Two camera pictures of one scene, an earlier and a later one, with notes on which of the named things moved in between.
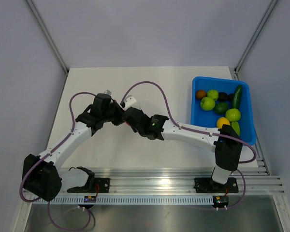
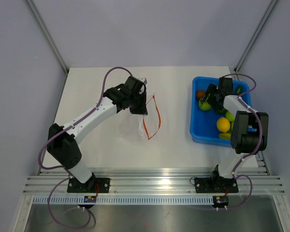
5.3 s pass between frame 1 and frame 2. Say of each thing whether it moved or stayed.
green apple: stayed
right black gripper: moved
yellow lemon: stayed
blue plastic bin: stayed
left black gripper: moved
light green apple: stayed
